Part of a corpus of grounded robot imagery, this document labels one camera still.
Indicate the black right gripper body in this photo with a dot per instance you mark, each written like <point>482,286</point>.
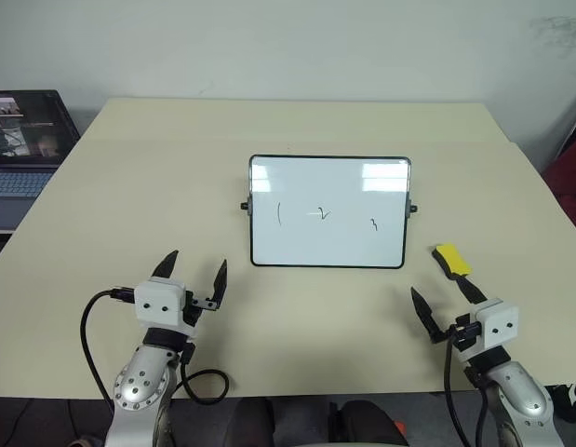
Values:
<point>465,343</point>

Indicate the dark rounded shape orange spot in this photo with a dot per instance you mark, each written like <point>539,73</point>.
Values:
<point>362,426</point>

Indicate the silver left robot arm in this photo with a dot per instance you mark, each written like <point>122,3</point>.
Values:
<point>138,386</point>

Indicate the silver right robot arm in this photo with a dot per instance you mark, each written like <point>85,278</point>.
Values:
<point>520,396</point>

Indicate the yellow and black eraser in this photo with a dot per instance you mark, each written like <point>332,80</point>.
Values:
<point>452,258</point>

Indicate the small black-framed whiteboard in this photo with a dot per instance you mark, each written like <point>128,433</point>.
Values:
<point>327,212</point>

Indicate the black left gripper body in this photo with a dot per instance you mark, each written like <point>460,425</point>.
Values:
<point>194,311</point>

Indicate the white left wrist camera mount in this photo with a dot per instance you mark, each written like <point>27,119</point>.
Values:
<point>158,300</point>

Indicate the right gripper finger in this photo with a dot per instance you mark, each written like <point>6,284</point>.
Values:
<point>424,311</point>
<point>472,291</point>

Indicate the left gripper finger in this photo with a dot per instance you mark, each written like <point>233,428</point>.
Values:
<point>220,283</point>
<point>166,266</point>

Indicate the open grey laptop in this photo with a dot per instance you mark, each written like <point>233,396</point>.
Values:
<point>17,153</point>

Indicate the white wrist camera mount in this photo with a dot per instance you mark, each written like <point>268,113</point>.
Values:
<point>158,300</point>
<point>497,326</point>

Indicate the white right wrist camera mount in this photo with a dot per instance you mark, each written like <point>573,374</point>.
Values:
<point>497,326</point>

